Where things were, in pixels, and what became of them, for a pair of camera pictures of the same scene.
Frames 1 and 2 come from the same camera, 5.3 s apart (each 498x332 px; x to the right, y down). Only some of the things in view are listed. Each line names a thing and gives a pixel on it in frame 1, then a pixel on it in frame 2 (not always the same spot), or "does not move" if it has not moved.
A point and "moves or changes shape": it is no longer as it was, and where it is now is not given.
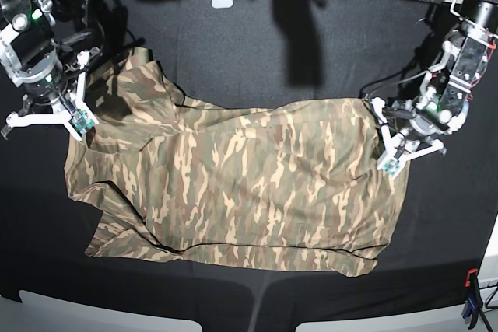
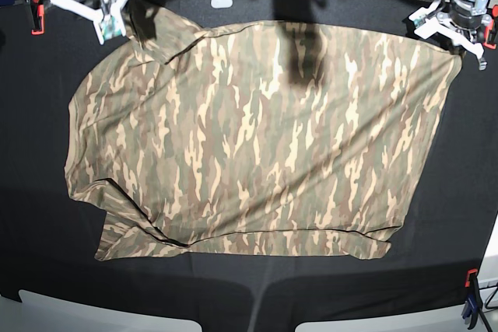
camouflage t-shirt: x=303 y=187 moves or changes shape
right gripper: x=394 y=155 -> x=429 y=22
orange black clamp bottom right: x=474 y=301 does not move
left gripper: x=70 y=110 -> x=106 y=19
